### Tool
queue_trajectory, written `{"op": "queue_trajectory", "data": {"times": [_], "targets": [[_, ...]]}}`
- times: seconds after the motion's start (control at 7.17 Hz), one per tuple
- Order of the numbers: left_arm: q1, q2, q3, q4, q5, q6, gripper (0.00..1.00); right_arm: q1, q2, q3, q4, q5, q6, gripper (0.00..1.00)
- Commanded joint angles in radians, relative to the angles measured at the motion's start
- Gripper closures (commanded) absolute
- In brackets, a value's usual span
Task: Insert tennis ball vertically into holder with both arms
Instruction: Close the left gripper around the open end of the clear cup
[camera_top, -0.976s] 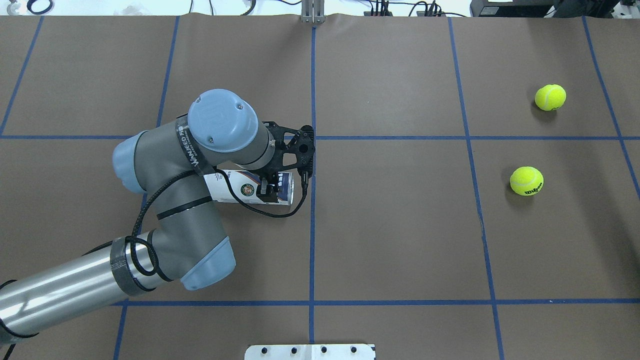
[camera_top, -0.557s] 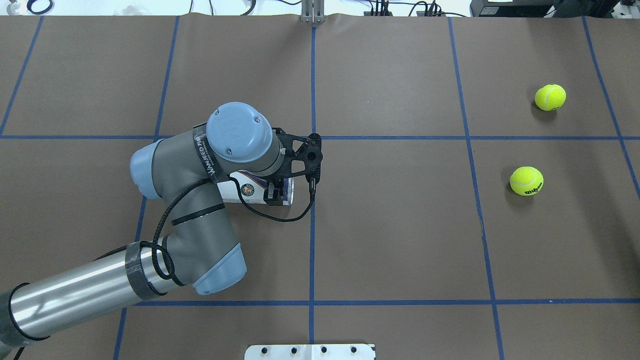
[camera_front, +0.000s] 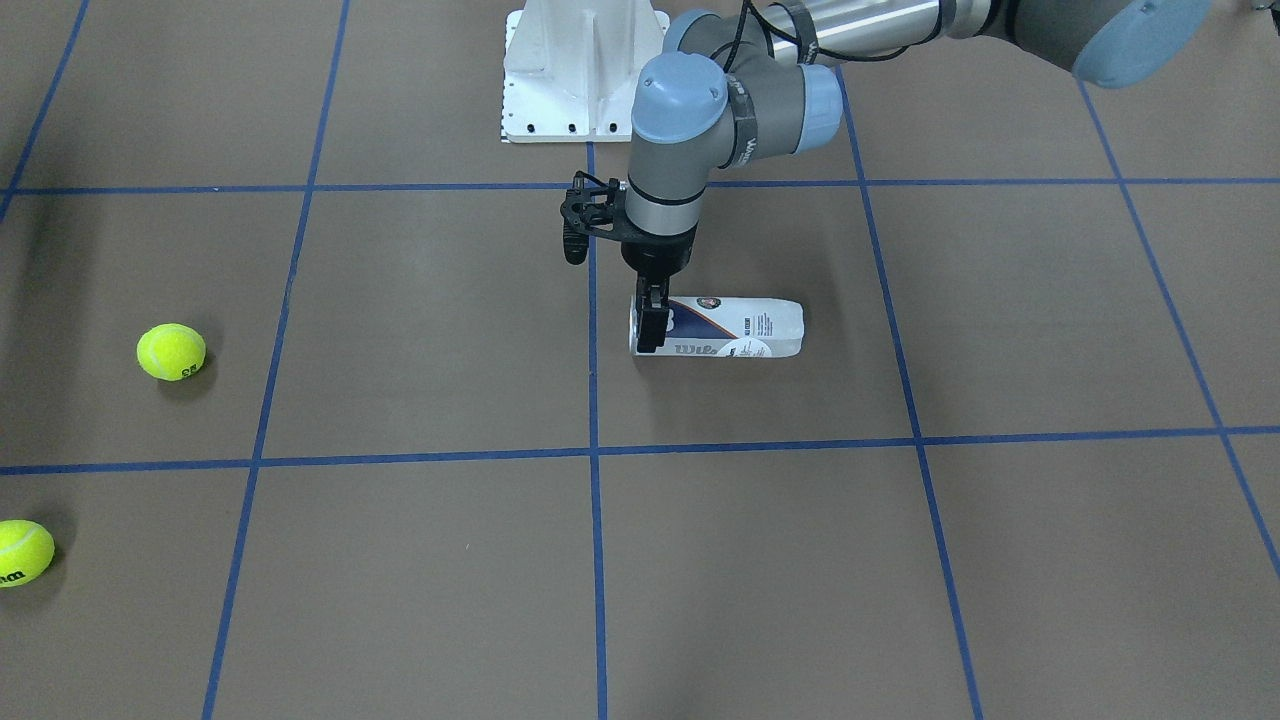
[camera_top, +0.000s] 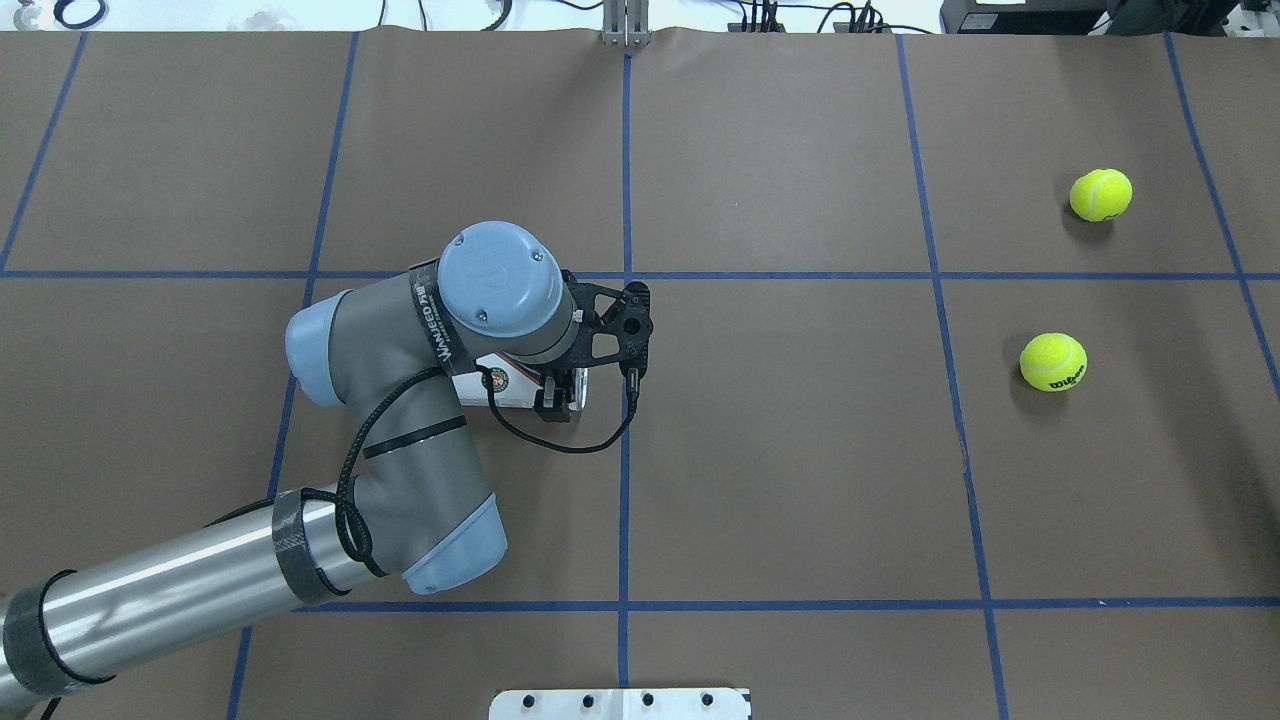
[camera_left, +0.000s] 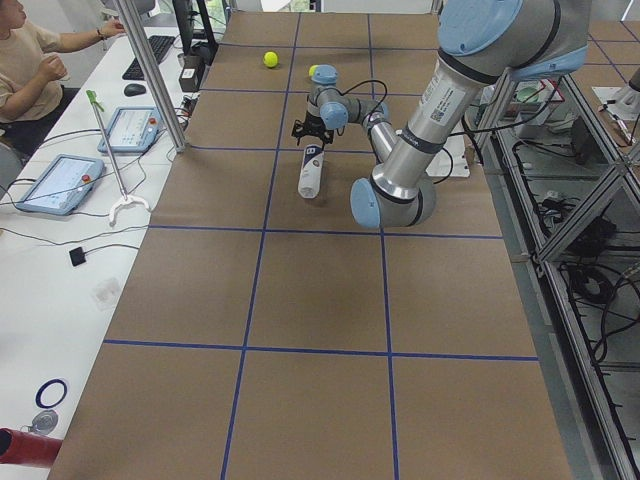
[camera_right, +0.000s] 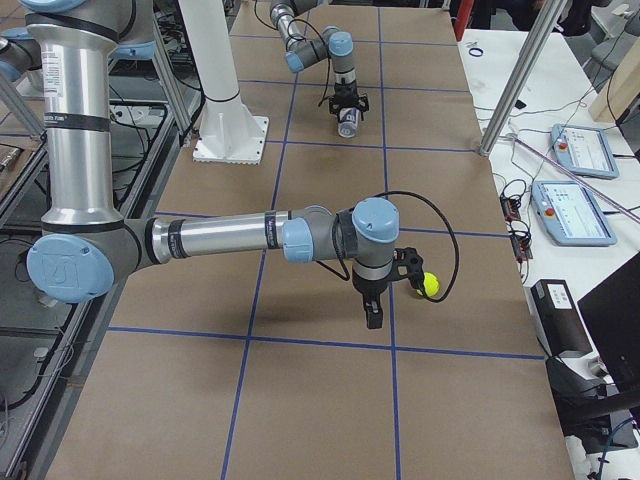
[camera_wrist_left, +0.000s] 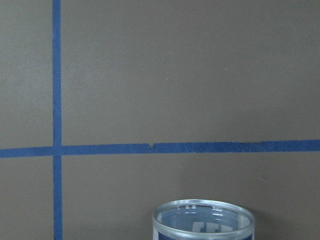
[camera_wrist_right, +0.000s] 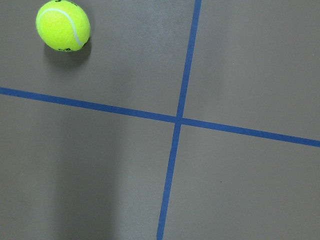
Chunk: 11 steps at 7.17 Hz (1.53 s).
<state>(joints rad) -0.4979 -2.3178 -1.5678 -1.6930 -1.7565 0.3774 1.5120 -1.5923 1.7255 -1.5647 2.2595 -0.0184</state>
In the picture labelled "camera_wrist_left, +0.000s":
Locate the white blue tennis ball can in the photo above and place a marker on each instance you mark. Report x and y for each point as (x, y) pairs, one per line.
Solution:
(201, 219)

